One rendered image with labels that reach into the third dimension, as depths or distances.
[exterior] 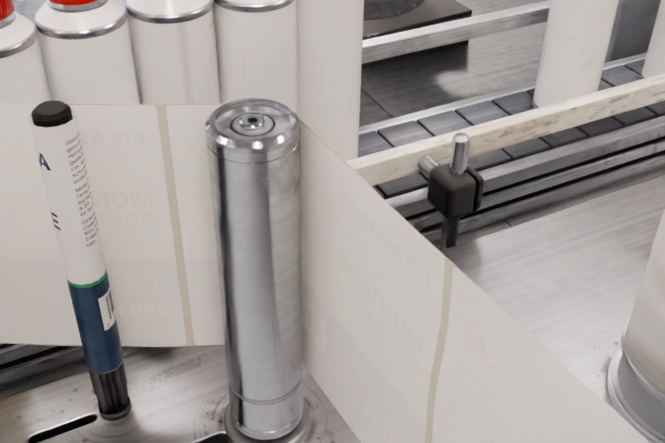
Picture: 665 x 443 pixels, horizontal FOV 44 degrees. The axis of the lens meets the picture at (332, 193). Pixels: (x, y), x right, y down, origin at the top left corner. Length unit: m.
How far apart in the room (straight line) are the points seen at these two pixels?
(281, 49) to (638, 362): 0.27
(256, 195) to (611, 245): 0.32
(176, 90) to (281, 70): 0.07
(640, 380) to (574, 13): 0.32
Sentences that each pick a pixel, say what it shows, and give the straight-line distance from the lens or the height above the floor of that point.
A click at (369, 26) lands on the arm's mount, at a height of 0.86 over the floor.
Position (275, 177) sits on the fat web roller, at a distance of 0.33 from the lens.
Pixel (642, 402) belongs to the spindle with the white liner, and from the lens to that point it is 0.47.
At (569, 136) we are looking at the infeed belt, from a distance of 0.70.
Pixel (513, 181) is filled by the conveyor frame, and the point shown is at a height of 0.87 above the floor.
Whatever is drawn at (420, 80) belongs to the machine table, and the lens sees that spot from 0.87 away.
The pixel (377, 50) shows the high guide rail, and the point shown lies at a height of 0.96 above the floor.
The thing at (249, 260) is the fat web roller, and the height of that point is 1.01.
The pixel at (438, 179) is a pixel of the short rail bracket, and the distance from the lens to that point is 0.56.
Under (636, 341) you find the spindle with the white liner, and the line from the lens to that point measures 0.46.
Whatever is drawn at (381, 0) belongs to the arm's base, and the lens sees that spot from 0.91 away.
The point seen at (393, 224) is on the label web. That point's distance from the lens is 0.29.
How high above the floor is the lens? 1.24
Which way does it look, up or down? 36 degrees down
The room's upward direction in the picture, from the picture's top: 1 degrees clockwise
